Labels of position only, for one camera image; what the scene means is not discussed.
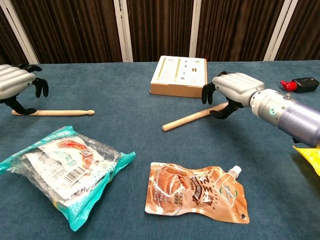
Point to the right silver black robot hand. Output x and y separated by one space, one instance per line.
237 87

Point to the blue felt table mat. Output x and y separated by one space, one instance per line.
125 100

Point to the dark brown pleated curtain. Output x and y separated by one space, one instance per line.
75 25

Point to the teal clear snack bag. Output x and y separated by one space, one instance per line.
62 170

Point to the wooden drumstick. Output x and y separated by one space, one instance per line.
62 113
187 120

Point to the orange spout pouch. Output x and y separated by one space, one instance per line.
195 192

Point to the black red small device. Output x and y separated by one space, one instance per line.
305 85

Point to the white frame post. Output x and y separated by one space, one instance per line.
123 32
195 27
22 40
277 30

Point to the right grey-purple robot arm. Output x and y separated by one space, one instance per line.
287 112

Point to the flat white cardboard box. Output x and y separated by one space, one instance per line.
175 72

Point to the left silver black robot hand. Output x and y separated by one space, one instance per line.
15 80

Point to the yellow snack bag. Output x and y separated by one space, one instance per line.
310 157

